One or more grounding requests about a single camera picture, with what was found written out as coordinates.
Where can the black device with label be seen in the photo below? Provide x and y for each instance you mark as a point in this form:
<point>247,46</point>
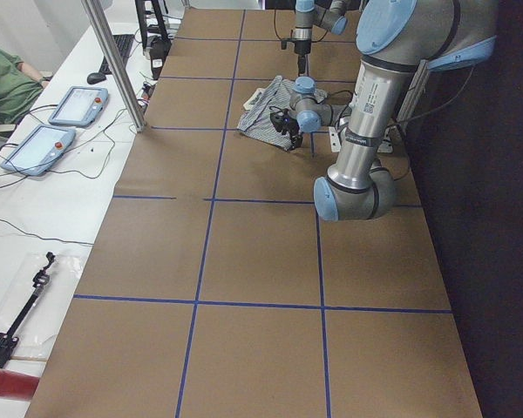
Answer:
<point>156,51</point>

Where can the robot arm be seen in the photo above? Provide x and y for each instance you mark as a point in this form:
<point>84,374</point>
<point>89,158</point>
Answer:
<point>393,37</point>
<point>307,15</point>

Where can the red cylinder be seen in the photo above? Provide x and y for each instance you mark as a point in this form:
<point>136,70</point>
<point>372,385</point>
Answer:
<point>17,386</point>

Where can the teach pendant tablet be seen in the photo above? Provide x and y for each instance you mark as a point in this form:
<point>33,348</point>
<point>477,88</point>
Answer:
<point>79,107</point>
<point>40,150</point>

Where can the aluminium frame post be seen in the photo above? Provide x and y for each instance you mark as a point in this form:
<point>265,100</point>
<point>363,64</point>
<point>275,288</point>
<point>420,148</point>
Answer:
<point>102,30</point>

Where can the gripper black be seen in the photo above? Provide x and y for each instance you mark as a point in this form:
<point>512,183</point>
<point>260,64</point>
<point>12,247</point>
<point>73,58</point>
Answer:
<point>302,47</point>
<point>293,129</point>

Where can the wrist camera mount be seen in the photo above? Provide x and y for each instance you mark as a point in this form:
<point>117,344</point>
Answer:
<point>287,42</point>
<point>280,121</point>

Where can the lower teach pendant tablet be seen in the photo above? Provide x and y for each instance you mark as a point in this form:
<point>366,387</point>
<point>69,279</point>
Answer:
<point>40,150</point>

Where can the black clamp tool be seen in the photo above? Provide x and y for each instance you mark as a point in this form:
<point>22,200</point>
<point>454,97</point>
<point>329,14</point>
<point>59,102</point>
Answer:
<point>8,339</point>

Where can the black computer mouse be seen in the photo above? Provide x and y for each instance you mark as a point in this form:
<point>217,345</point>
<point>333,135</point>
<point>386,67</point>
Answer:
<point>95,78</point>

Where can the black keyboard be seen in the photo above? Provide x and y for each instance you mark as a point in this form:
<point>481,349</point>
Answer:
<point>124,44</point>

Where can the upper teach pendant tablet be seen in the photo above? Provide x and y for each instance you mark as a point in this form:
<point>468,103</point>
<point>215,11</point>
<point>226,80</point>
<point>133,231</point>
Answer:
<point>79,107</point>

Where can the person in green shirt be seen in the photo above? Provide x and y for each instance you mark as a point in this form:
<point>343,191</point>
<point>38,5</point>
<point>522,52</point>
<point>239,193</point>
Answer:
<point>20,87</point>

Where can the striped polo shirt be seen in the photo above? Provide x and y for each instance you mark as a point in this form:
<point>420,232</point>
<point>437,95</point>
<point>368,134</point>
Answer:
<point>266,117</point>

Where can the white pedestal column base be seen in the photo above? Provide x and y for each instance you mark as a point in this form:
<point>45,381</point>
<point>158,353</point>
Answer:
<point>337,136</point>

